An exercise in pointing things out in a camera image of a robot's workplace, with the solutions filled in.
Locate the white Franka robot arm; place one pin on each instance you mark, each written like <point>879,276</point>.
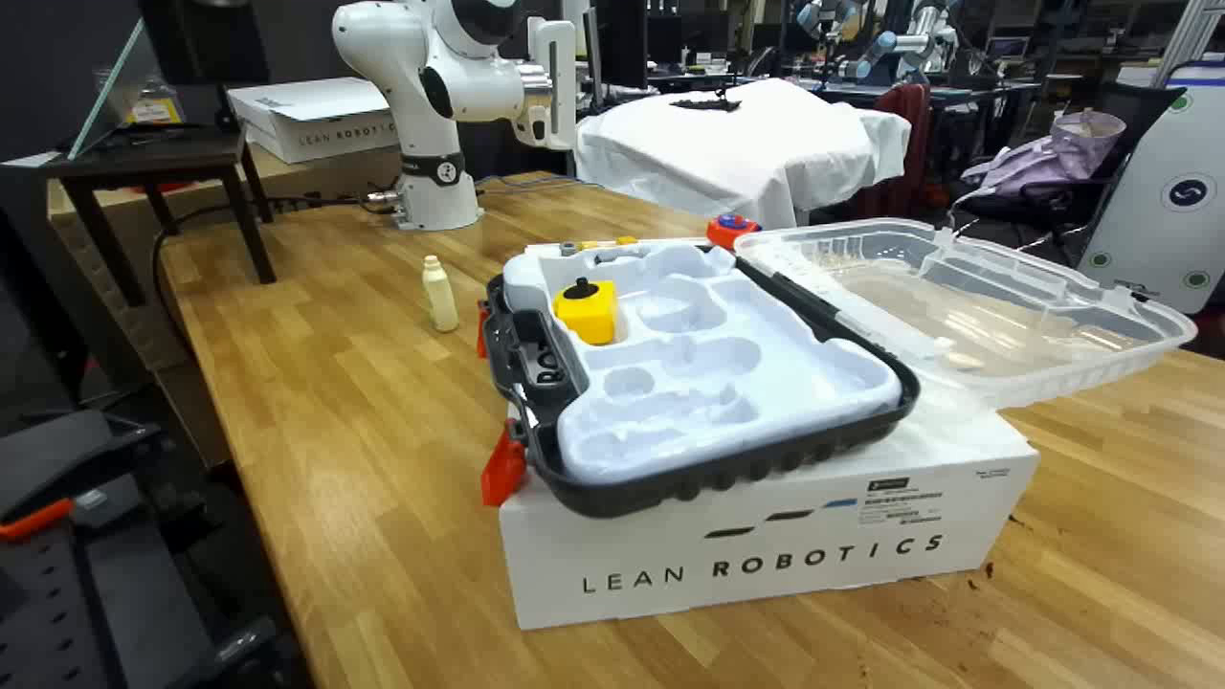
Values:
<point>428,77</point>

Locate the white Lean Robotics cardboard box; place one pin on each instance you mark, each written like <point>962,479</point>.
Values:
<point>768,550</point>

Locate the flat white box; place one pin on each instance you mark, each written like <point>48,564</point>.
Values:
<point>313,118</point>

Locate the yellow toy part black knob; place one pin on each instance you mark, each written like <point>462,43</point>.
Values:
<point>590,313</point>

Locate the black case with white insert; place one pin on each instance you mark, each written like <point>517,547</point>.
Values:
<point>665,383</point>

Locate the orange case latch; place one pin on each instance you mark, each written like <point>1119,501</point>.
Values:
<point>479,333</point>
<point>502,473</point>

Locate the red plastic cap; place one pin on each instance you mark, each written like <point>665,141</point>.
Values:
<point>728,230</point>

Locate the cream plastic bottle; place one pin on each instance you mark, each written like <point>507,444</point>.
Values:
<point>442,302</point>

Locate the white cloth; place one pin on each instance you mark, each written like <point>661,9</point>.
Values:
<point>740,146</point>

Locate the clear plastic case lid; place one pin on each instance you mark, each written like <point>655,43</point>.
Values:
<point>969,309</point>

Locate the dark red chair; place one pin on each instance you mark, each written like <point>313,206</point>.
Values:
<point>910,141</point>

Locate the purple cloth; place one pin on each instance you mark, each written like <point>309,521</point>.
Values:
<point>1047,157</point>

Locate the black side table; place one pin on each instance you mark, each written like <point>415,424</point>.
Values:
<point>138,156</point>

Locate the white machine with round logo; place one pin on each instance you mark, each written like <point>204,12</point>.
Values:
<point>1162,230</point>

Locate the black perforated breadboard plate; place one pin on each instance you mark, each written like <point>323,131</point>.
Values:
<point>78,600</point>

